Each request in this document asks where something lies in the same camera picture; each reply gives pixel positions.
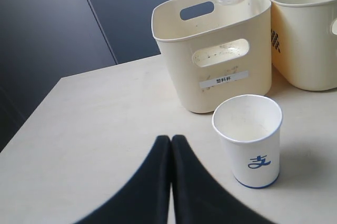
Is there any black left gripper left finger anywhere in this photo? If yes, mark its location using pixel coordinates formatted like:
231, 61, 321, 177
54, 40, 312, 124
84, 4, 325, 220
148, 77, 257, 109
77, 135, 171, 223

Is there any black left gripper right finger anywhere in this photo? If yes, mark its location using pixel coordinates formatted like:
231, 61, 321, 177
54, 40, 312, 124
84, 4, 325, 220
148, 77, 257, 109
171, 135, 263, 223

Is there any white paper cup blue logo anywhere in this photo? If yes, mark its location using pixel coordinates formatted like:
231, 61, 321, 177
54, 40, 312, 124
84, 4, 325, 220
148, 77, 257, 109
212, 94, 283, 189

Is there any left cream plastic bin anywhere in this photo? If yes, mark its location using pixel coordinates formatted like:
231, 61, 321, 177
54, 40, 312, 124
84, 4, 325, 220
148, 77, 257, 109
151, 0, 272, 113

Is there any cream plastic bin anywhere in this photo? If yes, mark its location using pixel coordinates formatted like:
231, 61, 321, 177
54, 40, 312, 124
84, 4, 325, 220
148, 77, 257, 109
151, 0, 272, 113
270, 0, 336, 91

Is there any middle cream plastic bin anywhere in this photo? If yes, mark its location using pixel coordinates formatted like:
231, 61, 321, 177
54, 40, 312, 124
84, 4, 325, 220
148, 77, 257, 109
270, 0, 336, 91

